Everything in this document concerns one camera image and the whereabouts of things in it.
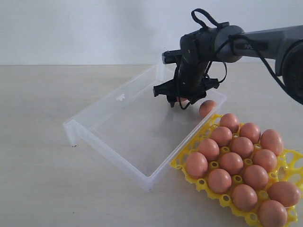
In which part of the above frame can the clear plastic bin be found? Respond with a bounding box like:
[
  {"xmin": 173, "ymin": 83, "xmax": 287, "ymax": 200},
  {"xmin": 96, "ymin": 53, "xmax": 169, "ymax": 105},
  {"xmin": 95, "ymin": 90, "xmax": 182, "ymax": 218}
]
[{"xmin": 63, "ymin": 64, "xmax": 226, "ymax": 191}]

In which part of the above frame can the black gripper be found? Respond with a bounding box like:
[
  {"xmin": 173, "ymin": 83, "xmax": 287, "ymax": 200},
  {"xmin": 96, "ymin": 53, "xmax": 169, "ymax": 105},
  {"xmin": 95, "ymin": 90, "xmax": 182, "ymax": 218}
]
[{"xmin": 153, "ymin": 77, "xmax": 218, "ymax": 108}]

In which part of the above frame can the yellow plastic egg tray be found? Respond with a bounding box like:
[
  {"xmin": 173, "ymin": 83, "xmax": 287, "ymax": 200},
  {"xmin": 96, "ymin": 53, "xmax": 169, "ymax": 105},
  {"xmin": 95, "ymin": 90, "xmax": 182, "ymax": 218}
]
[{"xmin": 170, "ymin": 114, "xmax": 303, "ymax": 227}]

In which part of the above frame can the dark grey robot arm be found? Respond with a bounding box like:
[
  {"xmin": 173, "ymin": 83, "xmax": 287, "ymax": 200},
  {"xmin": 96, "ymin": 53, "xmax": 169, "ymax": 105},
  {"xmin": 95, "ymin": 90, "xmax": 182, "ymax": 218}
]
[{"xmin": 153, "ymin": 25, "xmax": 303, "ymax": 105}]

